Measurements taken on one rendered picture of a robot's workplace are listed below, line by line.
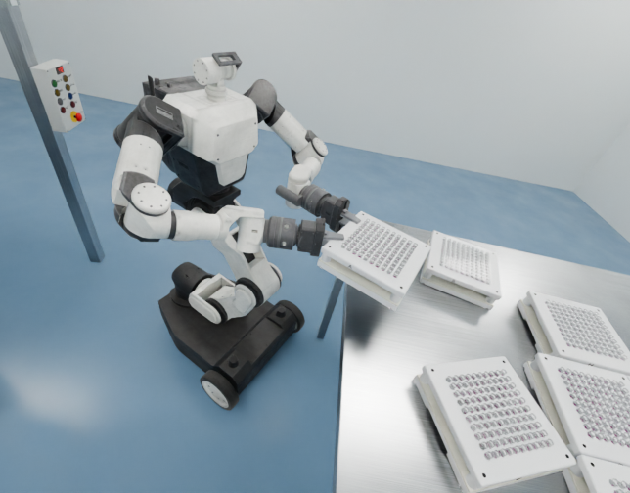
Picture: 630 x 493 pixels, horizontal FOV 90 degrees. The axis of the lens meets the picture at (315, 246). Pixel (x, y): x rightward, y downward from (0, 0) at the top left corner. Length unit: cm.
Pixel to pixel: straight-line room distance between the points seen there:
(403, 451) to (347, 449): 12
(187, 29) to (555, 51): 387
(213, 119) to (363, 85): 319
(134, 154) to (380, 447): 85
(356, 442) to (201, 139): 87
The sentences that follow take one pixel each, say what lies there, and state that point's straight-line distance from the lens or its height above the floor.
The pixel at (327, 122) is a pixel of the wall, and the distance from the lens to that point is 417.
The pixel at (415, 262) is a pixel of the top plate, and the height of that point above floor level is 104.
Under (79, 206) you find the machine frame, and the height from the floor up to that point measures 42.
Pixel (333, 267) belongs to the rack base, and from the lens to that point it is 86.
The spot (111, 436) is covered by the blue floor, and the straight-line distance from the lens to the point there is 175.
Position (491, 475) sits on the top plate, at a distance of 83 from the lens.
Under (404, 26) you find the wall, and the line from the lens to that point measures 403.
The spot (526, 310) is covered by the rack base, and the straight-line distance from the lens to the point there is 128.
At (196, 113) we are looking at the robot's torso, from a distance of 100.
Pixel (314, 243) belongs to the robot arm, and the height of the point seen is 104.
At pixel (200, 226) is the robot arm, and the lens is 80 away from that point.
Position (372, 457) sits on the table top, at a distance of 80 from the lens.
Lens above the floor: 159
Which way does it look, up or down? 40 degrees down
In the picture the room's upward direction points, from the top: 14 degrees clockwise
